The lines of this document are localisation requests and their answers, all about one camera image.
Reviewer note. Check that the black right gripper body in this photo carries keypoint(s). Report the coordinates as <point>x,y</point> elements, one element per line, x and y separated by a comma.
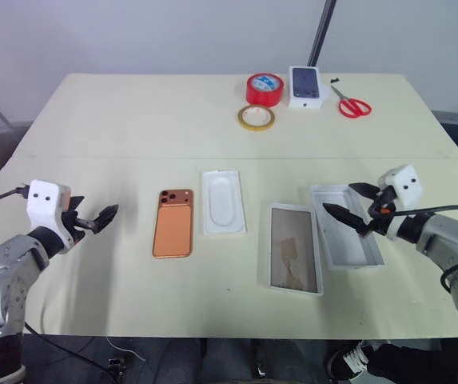
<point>381,218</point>

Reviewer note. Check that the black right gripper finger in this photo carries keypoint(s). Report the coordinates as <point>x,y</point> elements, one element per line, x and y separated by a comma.
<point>364,189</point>
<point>348,216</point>

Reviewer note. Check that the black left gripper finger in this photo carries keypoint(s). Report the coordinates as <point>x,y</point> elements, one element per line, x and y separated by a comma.
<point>76,204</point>
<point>105,218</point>

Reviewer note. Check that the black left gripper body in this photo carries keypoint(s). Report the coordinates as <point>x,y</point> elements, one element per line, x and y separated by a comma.
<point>74,228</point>

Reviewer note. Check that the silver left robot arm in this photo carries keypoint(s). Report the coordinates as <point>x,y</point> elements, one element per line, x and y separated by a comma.
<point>1,272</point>

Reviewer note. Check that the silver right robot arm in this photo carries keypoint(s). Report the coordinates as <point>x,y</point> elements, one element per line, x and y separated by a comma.
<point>448,236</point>

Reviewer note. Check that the white box base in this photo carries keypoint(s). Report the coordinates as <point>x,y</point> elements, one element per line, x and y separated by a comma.
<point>346,248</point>

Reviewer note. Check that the white box lid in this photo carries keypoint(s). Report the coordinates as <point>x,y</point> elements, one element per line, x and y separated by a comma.
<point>292,248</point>

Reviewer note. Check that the white box with phone print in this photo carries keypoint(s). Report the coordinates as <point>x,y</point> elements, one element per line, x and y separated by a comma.
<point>306,86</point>

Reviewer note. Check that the white plastic phone tray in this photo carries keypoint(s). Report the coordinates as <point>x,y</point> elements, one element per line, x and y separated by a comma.
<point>224,204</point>

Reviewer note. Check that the orange smartphone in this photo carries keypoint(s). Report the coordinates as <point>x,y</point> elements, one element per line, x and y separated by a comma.
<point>172,228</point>

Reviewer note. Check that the small black clip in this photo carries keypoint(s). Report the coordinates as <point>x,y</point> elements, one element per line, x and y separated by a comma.
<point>335,80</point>

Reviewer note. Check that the red tape roll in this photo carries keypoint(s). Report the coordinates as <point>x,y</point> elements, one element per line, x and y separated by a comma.
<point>264,94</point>

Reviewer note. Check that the yellow tape roll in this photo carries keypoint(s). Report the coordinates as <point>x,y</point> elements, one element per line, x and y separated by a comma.
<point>241,120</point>

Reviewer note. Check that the black and white sneaker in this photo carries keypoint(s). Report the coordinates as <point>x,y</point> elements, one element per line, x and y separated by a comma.
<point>348,358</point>

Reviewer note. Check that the black metal pole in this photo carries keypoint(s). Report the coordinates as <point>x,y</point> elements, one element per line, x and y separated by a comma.
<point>319,36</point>

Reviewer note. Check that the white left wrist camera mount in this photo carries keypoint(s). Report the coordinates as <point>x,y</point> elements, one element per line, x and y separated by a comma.
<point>42,208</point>

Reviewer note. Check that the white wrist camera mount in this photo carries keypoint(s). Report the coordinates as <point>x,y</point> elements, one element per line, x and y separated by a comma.
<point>42,208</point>
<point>404,184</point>

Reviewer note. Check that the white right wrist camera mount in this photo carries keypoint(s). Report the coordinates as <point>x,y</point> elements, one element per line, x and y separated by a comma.
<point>404,184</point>

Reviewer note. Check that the small black floor bracket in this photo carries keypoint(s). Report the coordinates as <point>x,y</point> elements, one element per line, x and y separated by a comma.
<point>115,366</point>

